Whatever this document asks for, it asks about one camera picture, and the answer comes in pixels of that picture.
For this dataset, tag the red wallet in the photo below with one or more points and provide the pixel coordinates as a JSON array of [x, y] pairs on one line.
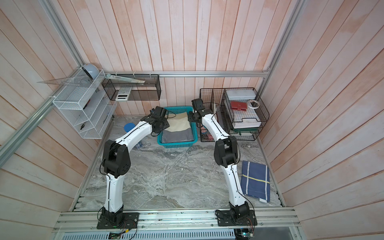
[[239, 106]]

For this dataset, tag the navy blue striped pillowcase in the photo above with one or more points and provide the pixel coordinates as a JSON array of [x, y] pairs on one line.
[[255, 181]]

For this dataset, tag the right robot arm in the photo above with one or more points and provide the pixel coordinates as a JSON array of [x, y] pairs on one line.
[[227, 156]]

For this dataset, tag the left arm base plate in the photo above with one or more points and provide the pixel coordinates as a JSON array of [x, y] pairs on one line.
[[118, 221]]

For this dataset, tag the clear long ruler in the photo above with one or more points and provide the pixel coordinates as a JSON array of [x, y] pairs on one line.
[[123, 80]]

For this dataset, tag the black wire desk organizer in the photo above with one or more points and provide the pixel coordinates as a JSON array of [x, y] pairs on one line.
[[214, 99]]

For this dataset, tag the white tape roll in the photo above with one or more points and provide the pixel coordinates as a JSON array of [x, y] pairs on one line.
[[253, 104]]

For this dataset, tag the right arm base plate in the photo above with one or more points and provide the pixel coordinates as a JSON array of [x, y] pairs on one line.
[[227, 219]]

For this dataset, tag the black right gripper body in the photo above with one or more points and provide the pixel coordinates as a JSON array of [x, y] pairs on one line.
[[191, 116]]

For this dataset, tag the black wire wall basket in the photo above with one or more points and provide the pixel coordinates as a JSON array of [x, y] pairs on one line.
[[149, 91]]

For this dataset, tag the white mesh wall shelf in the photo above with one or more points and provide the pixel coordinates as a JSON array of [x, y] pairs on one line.
[[88, 110]]

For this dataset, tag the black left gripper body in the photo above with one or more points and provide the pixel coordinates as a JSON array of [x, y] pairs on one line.
[[164, 124]]

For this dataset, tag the white flat box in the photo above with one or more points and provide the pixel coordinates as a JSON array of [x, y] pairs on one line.
[[240, 95]]

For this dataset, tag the teal plastic basket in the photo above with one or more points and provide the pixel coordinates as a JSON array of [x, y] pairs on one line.
[[172, 113]]

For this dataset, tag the clear triangle ruler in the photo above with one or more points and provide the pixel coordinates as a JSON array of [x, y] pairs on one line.
[[77, 81]]

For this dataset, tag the clear pencil jar blue lid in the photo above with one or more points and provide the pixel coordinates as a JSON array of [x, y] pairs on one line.
[[128, 127]]

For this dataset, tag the white paper tray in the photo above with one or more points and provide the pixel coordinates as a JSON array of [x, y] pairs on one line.
[[241, 119]]

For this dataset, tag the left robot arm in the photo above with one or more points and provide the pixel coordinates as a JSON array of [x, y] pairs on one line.
[[117, 162]]

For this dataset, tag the white calculator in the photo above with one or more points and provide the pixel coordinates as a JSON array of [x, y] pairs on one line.
[[123, 94]]

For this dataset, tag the beige and grey pillowcase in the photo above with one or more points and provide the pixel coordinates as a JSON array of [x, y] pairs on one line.
[[180, 130]]

